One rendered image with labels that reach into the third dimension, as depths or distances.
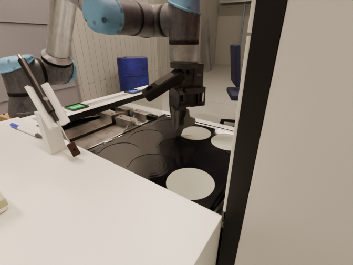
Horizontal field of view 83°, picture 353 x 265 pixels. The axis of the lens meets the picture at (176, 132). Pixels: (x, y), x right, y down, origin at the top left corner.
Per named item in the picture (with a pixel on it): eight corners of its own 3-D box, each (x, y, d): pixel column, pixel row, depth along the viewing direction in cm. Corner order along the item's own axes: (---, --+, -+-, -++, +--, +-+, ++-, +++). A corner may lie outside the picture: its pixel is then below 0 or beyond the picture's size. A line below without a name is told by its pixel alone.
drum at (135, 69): (133, 96, 442) (130, 54, 405) (155, 99, 418) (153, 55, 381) (115, 103, 395) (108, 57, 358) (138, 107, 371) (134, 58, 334)
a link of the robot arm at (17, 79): (1, 90, 79) (-12, 54, 74) (37, 85, 90) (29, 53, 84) (13, 94, 73) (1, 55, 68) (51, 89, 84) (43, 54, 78)
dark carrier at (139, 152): (256, 140, 59) (257, 139, 59) (203, 219, 33) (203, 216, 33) (164, 117, 77) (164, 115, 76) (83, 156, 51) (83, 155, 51)
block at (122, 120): (137, 125, 73) (137, 118, 71) (131, 129, 70) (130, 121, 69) (122, 121, 77) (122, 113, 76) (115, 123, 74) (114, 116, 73)
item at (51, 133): (79, 152, 39) (62, 84, 33) (59, 162, 36) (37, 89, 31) (62, 144, 42) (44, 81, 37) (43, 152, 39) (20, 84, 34)
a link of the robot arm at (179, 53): (176, 44, 46) (164, 43, 52) (176, 65, 48) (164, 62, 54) (204, 44, 48) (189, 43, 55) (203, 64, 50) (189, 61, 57)
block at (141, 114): (152, 119, 79) (151, 111, 77) (146, 121, 76) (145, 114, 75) (137, 114, 83) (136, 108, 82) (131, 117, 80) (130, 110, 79)
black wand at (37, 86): (13, 57, 34) (14, 53, 33) (22, 57, 35) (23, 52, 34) (72, 158, 35) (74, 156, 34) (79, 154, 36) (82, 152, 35)
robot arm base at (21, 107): (1, 115, 82) (-7, 91, 78) (39, 106, 94) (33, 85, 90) (21, 121, 76) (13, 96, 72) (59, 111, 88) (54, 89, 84)
